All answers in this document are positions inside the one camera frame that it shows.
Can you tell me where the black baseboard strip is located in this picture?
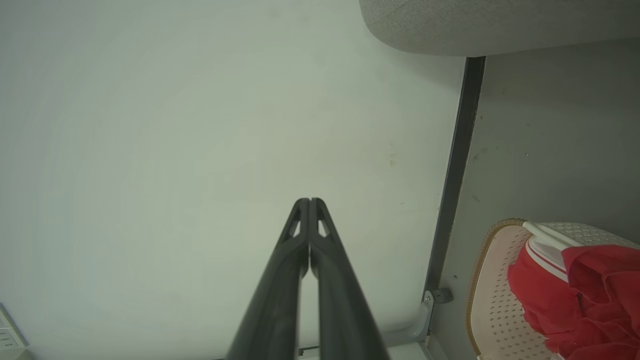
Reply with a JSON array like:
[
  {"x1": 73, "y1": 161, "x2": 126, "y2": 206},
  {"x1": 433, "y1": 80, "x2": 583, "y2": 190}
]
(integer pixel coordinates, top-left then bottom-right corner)
[{"x1": 424, "y1": 56, "x2": 487, "y2": 293}]

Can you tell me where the white wall socket panel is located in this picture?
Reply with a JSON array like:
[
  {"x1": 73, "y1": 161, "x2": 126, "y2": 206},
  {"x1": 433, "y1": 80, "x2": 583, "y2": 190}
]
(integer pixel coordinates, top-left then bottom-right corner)
[{"x1": 0, "y1": 304, "x2": 30, "y2": 360}]

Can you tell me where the cream perforated laundry basket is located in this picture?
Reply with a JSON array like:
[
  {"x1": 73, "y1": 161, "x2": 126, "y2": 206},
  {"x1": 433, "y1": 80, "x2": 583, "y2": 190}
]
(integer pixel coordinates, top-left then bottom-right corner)
[{"x1": 466, "y1": 218, "x2": 640, "y2": 360}]

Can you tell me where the grey fabric sofa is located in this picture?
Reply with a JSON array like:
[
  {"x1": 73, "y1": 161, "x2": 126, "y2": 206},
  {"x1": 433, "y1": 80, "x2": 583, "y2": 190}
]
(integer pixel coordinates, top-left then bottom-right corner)
[{"x1": 358, "y1": 0, "x2": 640, "y2": 57}]

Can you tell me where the grey metal partition bracket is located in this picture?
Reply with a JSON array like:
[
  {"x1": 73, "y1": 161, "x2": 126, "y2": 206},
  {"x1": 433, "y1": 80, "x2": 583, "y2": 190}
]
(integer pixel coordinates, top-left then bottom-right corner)
[{"x1": 382, "y1": 289, "x2": 435, "y2": 348}]

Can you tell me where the red and white sports jersey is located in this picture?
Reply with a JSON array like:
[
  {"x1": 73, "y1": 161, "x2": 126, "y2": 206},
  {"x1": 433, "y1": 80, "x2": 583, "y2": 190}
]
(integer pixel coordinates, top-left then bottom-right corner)
[{"x1": 507, "y1": 236, "x2": 576, "y2": 346}]

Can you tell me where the red cloth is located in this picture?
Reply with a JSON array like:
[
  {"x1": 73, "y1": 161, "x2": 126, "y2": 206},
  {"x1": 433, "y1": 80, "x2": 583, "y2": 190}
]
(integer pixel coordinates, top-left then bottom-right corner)
[{"x1": 545, "y1": 244, "x2": 640, "y2": 360}]

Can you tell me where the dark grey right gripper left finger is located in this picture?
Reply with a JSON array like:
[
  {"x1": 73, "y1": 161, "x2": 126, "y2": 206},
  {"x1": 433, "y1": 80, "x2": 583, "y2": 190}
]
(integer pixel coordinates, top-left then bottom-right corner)
[{"x1": 226, "y1": 198, "x2": 311, "y2": 360}]

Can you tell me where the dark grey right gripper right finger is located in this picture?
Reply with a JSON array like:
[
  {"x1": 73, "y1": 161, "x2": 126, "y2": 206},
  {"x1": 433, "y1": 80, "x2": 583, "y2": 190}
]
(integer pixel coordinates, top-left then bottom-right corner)
[{"x1": 309, "y1": 198, "x2": 392, "y2": 360}]

